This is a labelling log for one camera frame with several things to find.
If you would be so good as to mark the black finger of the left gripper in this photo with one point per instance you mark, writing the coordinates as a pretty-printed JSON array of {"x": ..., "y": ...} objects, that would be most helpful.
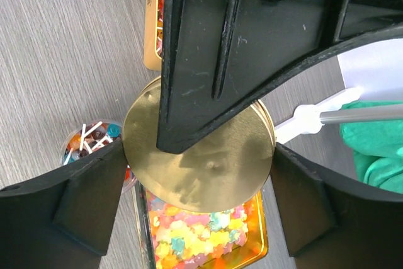
[{"x": 219, "y": 56}]

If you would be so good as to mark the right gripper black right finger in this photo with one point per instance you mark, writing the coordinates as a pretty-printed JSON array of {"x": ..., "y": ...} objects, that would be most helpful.
[{"x": 332, "y": 221}]

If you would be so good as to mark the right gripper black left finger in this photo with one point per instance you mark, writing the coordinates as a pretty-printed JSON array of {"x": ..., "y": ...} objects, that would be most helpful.
[{"x": 64, "y": 218}]

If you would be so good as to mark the clear glass jar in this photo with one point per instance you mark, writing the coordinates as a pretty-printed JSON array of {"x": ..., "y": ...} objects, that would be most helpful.
[{"x": 88, "y": 138}]

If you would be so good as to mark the gold tin of gummy candies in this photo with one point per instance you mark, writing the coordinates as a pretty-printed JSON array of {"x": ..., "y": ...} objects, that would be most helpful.
[{"x": 170, "y": 237}]

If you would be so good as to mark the round wooden jar lid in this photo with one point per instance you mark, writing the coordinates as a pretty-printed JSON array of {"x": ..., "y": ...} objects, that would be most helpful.
[{"x": 220, "y": 172}]

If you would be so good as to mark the green cloth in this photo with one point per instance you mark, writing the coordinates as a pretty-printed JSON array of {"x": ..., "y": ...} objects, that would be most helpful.
[{"x": 377, "y": 152}]

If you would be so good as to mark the white clothes rack stand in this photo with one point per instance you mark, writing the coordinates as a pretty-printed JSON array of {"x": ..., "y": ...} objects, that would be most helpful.
[{"x": 309, "y": 119}]

